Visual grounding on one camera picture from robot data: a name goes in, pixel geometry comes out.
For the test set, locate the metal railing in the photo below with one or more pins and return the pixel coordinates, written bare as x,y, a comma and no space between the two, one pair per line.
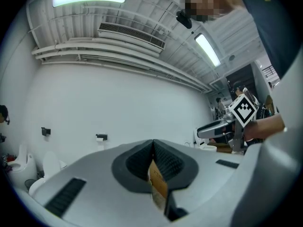
270,71

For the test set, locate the black head camera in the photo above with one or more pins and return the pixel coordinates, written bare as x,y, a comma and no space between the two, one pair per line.
184,19

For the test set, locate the white toilet with tall tank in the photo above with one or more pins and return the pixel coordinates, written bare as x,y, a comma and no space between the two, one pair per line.
22,169

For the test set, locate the white toilet with raised lid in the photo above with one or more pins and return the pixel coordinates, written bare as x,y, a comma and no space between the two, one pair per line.
49,167

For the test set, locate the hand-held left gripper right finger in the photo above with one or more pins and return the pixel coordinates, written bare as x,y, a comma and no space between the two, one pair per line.
208,181

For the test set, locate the person's head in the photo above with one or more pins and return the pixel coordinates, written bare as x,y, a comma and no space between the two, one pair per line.
208,1

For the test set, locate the white ceiling air conditioner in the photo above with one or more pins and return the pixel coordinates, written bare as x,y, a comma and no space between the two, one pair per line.
132,38

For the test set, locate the brown cardboard box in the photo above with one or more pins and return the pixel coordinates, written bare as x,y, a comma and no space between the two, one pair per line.
270,104

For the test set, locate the thick white ceiling pipe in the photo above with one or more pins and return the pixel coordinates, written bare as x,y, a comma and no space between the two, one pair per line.
94,48

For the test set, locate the dark doorway panel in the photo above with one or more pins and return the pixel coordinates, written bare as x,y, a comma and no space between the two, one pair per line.
239,74

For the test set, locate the thin white ceiling pipes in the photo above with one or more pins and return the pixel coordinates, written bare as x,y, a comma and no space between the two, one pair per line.
142,67

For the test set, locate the person's dark shirt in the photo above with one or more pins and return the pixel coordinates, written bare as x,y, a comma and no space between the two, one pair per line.
272,20

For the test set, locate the brown cardboard piece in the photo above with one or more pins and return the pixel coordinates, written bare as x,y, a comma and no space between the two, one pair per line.
159,183

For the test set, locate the person's right forearm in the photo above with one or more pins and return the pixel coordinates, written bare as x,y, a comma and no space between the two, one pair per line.
272,126

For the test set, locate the short ceiling light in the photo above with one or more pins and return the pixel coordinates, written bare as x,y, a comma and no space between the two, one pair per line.
208,49

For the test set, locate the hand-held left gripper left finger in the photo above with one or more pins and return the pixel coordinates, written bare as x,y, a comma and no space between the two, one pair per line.
99,185

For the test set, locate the black toilet paper holder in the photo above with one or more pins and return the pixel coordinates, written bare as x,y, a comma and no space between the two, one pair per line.
45,131
102,136

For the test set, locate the dark mesh waste bin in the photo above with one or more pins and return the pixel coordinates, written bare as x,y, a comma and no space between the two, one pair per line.
30,184

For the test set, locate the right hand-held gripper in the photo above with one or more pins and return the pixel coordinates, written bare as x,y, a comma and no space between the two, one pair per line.
243,110

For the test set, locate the round ceiling detector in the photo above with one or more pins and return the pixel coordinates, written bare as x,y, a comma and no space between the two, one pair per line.
232,57

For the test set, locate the person's right hand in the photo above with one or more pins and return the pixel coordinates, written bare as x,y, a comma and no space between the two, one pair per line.
251,132

